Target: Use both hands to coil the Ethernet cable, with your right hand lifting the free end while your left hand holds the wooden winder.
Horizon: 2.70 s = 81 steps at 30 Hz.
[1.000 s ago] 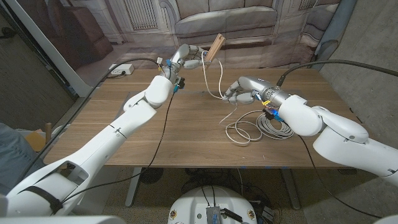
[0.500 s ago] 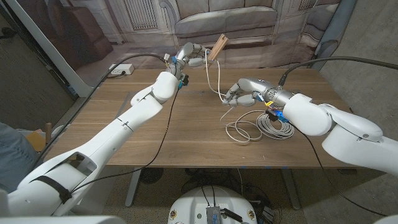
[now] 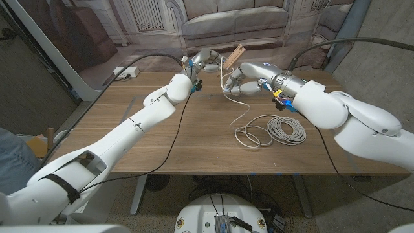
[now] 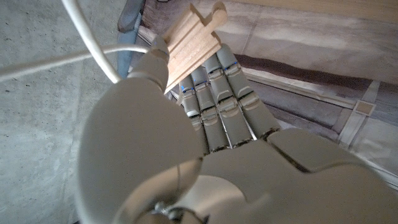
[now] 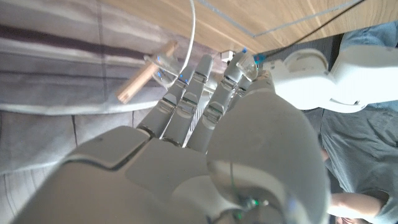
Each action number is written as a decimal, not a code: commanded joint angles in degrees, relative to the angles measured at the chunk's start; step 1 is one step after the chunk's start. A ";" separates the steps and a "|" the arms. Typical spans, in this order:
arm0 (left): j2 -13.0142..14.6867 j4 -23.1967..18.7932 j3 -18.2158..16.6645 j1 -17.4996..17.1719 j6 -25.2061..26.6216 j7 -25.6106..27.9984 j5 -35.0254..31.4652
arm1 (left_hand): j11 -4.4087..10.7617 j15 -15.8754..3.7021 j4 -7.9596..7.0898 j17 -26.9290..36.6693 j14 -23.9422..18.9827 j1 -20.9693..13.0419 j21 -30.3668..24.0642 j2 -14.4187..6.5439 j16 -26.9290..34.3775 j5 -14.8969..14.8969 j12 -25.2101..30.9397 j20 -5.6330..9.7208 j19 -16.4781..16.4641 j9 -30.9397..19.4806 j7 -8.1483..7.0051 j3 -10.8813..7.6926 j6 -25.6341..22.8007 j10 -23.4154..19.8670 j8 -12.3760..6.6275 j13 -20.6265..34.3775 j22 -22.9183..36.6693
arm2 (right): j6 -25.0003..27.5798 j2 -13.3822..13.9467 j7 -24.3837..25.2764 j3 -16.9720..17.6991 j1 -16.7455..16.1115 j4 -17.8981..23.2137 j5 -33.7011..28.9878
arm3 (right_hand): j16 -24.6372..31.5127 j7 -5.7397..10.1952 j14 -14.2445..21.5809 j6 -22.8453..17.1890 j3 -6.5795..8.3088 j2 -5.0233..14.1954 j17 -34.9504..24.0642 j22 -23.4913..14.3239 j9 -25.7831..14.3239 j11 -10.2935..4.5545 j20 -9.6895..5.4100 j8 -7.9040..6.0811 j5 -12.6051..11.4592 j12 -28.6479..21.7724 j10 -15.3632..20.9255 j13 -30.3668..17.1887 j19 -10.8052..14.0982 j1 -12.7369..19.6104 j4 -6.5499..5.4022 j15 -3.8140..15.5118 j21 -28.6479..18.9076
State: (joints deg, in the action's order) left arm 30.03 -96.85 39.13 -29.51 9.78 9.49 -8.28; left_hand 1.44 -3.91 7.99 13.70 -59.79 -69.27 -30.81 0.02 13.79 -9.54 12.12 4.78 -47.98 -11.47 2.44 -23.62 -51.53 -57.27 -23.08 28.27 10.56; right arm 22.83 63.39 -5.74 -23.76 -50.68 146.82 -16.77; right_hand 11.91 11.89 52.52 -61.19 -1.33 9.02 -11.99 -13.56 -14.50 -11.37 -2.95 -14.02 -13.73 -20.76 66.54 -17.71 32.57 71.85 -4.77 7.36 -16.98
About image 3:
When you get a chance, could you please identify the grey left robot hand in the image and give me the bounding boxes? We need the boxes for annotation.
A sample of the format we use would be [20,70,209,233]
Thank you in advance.
[181,48,224,81]

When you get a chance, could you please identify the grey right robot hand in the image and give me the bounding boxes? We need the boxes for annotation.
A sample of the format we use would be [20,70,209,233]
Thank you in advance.
[222,61,307,98]

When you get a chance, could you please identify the white Ethernet cable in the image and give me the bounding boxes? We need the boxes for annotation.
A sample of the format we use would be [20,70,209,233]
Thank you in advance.
[219,56,307,149]

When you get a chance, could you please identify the printed sofa backdrop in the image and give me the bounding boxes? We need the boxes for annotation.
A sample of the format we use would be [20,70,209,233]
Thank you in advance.
[14,0,356,90]

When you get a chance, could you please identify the white power strip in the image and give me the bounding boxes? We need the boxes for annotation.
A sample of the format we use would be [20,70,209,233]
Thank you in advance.
[113,66,140,78]

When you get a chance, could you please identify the grey rolled backdrop tube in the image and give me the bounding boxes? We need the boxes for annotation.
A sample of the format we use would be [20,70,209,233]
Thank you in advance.
[323,0,373,74]

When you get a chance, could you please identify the grey table leg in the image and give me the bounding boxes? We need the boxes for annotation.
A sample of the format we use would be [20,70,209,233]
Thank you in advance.
[292,175,314,219]

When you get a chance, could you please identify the white table leg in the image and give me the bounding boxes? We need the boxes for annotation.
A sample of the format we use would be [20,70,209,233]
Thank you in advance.
[129,174,148,216]

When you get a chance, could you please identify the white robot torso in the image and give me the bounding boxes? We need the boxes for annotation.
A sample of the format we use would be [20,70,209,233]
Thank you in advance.
[174,193,268,233]

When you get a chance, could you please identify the silver finned electronics box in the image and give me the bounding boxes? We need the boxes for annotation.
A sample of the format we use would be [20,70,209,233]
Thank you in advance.
[214,214,231,233]

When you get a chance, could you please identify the brown wooden stick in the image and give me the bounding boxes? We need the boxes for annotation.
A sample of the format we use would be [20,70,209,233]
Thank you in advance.
[47,128,55,153]

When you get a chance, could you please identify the brown cardboard piece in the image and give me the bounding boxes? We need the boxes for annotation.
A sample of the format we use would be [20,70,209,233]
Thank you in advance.
[25,134,49,159]

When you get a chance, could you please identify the person in blue jeans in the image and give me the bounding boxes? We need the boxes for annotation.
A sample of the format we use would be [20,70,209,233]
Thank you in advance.
[0,128,43,195]

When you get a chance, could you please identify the white robot head edge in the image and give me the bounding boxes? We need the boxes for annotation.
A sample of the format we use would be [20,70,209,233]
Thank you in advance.
[0,224,132,233]

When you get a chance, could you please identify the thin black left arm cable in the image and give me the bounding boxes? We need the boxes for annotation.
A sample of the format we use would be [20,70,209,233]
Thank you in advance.
[79,93,192,194]

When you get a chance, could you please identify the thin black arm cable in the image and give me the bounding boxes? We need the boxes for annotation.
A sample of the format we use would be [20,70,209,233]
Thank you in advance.
[314,125,414,213]
[79,93,192,194]

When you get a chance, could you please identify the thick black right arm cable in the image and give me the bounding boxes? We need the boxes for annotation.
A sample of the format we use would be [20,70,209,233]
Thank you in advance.
[287,36,414,71]

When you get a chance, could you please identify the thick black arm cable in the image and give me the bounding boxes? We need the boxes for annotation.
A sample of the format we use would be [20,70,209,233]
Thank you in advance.
[287,36,414,71]
[40,53,184,166]

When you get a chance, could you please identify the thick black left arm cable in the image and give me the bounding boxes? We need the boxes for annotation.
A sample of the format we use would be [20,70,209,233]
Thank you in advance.
[40,53,184,166]

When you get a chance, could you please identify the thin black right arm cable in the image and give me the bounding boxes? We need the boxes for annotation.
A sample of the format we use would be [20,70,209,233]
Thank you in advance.
[314,125,414,213]

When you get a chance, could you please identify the white slanted frame post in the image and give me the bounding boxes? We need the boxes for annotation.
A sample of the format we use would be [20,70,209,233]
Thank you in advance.
[6,0,103,102]

